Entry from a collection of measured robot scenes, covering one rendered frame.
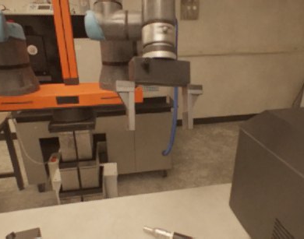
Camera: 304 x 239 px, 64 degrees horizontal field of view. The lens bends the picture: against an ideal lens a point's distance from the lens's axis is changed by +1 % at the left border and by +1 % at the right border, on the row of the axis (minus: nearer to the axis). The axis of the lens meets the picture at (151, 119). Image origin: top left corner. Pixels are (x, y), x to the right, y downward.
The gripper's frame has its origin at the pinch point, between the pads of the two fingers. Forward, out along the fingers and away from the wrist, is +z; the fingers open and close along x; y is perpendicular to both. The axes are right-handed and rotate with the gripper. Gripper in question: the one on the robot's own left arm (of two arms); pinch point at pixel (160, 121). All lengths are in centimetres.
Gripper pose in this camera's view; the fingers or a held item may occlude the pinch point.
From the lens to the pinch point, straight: 53.0
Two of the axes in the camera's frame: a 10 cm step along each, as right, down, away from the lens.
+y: 3.3, -0.5, -9.4
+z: 0.2, 10.0, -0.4
